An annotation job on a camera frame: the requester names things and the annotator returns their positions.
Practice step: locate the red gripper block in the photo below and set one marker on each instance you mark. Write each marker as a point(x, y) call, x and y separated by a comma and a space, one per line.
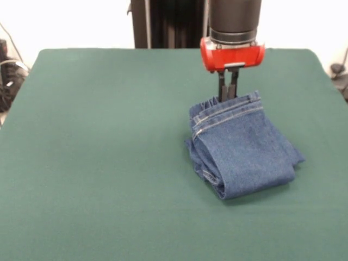
point(233, 55)

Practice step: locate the blue denim jeans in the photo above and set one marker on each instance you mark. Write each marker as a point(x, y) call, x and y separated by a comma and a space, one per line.
point(244, 146)

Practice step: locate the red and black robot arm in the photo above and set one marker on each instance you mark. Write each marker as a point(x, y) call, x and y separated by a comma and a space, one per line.
point(235, 16)

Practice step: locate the black floor device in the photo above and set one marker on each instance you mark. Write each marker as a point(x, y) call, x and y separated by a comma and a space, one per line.
point(340, 79)

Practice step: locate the dark green table cloth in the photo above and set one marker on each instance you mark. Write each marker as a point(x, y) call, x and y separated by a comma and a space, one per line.
point(108, 163)

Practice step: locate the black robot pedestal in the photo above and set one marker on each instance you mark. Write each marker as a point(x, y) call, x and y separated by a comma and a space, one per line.
point(168, 24)

